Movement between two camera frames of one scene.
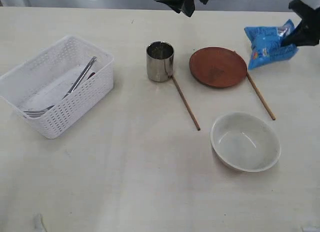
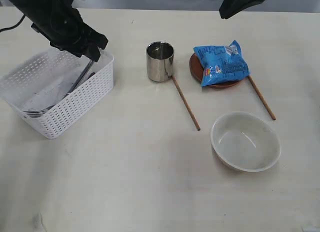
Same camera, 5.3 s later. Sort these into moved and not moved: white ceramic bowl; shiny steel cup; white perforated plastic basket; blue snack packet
Moved: blue snack packet
Not moved: white perforated plastic basket; shiny steel cup; white ceramic bowl
